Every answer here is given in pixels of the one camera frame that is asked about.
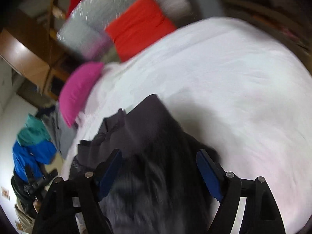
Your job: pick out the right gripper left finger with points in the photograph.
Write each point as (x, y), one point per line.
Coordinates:
(64, 199)

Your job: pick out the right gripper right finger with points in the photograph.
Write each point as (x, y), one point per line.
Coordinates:
(261, 213)

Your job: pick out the black quilted puffer jacket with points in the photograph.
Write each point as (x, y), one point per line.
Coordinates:
(159, 188)

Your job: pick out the blue jacket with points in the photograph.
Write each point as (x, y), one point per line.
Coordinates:
(33, 155)

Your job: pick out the teal jacket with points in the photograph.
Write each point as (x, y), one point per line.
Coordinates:
(33, 132)

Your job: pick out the grey garment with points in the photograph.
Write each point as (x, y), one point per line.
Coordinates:
(61, 135)

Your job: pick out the magenta pillow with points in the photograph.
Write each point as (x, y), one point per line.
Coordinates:
(76, 90)

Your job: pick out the white bed blanket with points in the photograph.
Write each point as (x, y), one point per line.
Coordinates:
(234, 88)

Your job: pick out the silver foil insulation panel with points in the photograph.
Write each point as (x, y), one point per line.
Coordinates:
(83, 33)

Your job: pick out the red pillow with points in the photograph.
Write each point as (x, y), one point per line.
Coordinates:
(141, 25)

